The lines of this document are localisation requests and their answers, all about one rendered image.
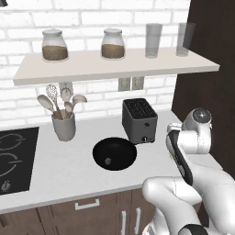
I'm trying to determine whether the black bowl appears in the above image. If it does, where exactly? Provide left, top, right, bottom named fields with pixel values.
left=92, top=137, right=138, bottom=172

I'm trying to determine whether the tall clear drinking glass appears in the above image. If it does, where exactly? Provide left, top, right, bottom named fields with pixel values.
left=144, top=23, right=163, bottom=59
left=175, top=21, right=196, bottom=58

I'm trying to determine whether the dark grey toaster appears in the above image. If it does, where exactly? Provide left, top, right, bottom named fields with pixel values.
left=121, top=97, right=159, bottom=145

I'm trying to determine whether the curved wooden spoon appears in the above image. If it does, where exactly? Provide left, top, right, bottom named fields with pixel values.
left=71, top=94, right=88, bottom=114

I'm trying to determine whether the small wooden spoon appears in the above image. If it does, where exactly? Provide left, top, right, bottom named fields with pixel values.
left=63, top=101, right=74, bottom=120

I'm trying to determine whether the white utensil pot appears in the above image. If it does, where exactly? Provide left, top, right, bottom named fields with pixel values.
left=50, top=108, right=77, bottom=142

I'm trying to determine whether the slotted wooden spoon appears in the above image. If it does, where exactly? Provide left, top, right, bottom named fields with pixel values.
left=60, top=87, right=73, bottom=112

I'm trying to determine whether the glass jar with brown contents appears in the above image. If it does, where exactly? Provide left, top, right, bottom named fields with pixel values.
left=41, top=28, right=70, bottom=62
left=100, top=28, right=127, bottom=61

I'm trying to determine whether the large wooden spoon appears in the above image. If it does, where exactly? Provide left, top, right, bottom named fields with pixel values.
left=37, top=94, right=62, bottom=121

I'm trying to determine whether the brown cupboard door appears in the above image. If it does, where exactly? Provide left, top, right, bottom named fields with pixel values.
left=117, top=189, right=134, bottom=235
left=130, top=186, right=158, bottom=235

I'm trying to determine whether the brown drawer front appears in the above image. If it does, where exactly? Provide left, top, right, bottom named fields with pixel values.
left=49, top=192, right=120, bottom=235

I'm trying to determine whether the dark brown tall cabinet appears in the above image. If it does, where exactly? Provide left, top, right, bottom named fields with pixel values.
left=171, top=0, right=235, bottom=171

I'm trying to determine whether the black hob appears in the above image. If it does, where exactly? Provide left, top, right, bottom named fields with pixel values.
left=0, top=126, right=40, bottom=196

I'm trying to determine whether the brown cupboard front under hob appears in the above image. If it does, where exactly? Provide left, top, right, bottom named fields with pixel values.
left=0, top=206, right=53, bottom=235

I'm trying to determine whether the grey double wall socket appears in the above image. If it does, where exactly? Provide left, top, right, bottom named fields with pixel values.
left=117, top=75, right=145, bottom=93

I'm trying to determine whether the white wall shelf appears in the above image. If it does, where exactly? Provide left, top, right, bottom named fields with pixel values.
left=12, top=46, right=220, bottom=86

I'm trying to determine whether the white wall socket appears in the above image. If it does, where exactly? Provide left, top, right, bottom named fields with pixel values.
left=59, top=81, right=74, bottom=94

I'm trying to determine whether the white drawer handle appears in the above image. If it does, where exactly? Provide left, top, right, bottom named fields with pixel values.
left=74, top=198, right=101, bottom=211

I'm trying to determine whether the white cupboard door handle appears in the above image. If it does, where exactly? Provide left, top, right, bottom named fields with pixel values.
left=120, top=209, right=128, bottom=235
left=133, top=207, right=142, bottom=235

